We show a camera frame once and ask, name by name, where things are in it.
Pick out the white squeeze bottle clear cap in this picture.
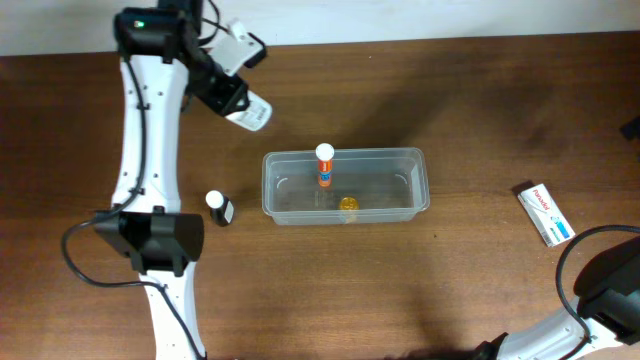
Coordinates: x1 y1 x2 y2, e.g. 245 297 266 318
226 91 273 132

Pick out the dark bottle white cap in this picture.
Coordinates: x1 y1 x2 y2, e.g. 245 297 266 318
205 190 235 227

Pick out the orange tube white cap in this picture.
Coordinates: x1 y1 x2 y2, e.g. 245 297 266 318
315 143 335 187

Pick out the small gold lid jar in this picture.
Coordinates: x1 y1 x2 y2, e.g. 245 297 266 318
338 196 360 224

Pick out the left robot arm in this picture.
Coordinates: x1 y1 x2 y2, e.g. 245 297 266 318
94 0 272 359

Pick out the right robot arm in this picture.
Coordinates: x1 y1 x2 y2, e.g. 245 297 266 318
471 237 639 360

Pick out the clear plastic container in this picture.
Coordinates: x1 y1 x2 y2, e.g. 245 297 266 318
262 147 430 225

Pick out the white Panadol box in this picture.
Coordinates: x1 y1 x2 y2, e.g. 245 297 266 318
517 184 576 247

